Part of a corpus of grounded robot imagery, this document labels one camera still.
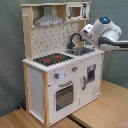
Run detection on grey fridge door handle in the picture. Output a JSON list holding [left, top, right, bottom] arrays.
[[82, 76, 87, 90]]

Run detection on wooden toy kitchen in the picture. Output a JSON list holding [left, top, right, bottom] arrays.
[[22, 2, 104, 128]]

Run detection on toy microwave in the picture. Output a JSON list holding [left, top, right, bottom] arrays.
[[67, 3, 90, 21]]

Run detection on red left oven knob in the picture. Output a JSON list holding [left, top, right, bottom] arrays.
[[54, 73, 60, 79]]

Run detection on black toy faucet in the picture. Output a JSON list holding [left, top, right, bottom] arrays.
[[67, 32, 86, 50]]

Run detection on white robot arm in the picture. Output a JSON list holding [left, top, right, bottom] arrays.
[[80, 16, 128, 51]]

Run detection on grey toy range hood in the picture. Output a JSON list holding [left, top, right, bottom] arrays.
[[34, 6, 64, 27]]

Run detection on black toy stovetop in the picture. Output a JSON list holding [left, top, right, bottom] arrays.
[[34, 53, 71, 66]]

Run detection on red right oven knob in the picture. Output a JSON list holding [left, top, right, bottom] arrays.
[[72, 66, 78, 72]]

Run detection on grey toy ice dispenser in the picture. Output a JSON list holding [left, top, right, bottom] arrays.
[[87, 65, 96, 83]]

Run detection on red oven knob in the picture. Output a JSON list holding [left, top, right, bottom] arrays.
[[54, 73, 60, 79], [72, 66, 78, 72]]

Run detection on grey toy sink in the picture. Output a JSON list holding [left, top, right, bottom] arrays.
[[65, 47, 95, 55]]

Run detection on toy oven door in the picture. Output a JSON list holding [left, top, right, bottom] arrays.
[[55, 81, 74, 111]]

